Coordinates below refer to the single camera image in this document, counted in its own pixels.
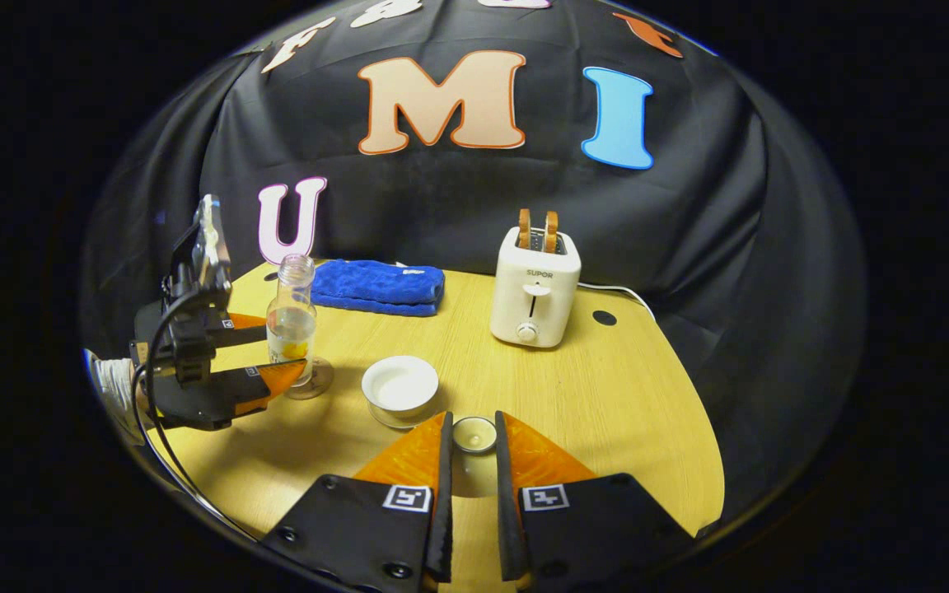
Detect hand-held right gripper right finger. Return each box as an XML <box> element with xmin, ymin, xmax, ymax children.
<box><xmin>493</xmin><ymin>409</ymin><xmax>698</xmax><ymax>593</ymax></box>

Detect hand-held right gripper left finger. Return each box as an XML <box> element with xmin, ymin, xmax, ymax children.
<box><xmin>259</xmin><ymin>409</ymin><xmax>456</xmax><ymax>593</ymax></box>

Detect clear plastic water bottle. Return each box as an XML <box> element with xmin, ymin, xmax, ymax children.
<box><xmin>265</xmin><ymin>254</ymin><xmax>318</xmax><ymax>389</ymax></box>

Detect white teacup lid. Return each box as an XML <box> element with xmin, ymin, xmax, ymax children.
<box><xmin>450</xmin><ymin>414</ymin><xmax>500</xmax><ymax>457</ymax></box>

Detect clear round coaster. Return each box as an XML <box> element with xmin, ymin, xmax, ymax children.
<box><xmin>284</xmin><ymin>356</ymin><xmax>336</xmax><ymax>403</ymax></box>

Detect white teacup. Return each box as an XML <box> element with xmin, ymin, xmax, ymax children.
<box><xmin>360</xmin><ymin>354</ymin><xmax>441</xmax><ymax>418</ymax></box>

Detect white teacup saucer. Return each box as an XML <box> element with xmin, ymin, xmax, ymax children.
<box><xmin>367</xmin><ymin>399</ymin><xmax>441</xmax><ymax>432</ymax></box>

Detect blue folded towel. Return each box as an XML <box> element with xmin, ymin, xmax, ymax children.
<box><xmin>309</xmin><ymin>259</ymin><xmax>447</xmax><ymax>319</ymax></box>

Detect white toaster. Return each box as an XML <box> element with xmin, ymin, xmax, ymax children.
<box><xmin>489</xmin><ymin>224</ymin><xmax>583</xmax><ymax>349</ymax></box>

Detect black backdrop cloth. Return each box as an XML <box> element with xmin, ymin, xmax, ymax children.
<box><xmin>79</xmin><ymin>0</ymin><xmax>867</xmax><ymax>540</ymax></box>

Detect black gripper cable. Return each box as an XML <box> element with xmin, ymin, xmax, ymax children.
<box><xmin>130</xmin><ymin>284</ymin><xmax>265</xmax><ymax>544</ymax></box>

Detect white toaster power cable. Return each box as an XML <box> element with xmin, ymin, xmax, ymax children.
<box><xmin>577</xmin><ymin>282</ymin><xmax>657</xmax><ymax>325</ymax></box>

